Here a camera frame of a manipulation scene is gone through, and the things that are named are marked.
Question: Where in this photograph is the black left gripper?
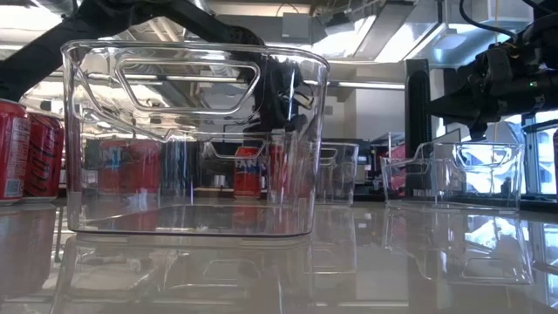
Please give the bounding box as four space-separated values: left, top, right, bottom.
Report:
255 44 316 133

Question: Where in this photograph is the ceiling light strip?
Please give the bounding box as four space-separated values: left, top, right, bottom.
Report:
336 80 406 90

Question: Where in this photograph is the red Fanta soda can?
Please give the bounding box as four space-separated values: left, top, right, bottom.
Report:
96 139 130 195
233 146 263 199
126 139 161 195

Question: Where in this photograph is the black vertical post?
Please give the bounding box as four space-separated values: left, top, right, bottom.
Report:
404 58 433 198

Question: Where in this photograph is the red Coca-Cola Zero can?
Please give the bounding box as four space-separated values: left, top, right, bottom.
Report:
22 112 65 203
0 99 32 206

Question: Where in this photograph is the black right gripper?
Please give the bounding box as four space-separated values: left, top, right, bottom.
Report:
428 43 538 141

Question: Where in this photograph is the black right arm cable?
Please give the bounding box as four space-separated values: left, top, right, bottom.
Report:
458 0 520 41

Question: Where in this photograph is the clear plastic storage bin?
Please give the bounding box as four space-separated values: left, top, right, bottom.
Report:
60 38 331 239
316 141 360 206
380 140 526 214

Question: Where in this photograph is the grey ceiling box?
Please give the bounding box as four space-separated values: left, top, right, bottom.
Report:
282 12 311 44

